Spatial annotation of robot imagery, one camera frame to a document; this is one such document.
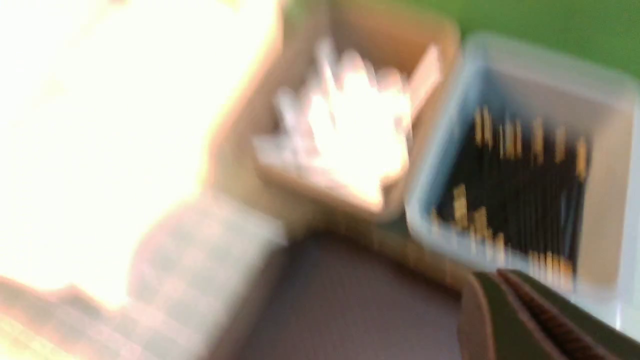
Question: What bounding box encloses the green backdrop cloth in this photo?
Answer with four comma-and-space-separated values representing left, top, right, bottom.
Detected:
411, 0, 640, 76

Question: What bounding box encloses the blue-grey chopstick bin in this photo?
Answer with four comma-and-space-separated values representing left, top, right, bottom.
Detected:
405, 32, 639, 333

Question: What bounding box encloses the black serving tray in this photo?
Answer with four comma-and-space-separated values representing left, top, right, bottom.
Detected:
206, 234, 463, 360

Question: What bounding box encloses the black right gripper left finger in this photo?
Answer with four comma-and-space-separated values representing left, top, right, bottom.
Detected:
459, 272, 563, 360

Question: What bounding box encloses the brown-grey spoon bin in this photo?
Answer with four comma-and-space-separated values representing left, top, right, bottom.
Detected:
210, 0, 460, 223

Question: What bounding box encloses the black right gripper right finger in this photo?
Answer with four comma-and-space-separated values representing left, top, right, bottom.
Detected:
497, 269, 640, 360

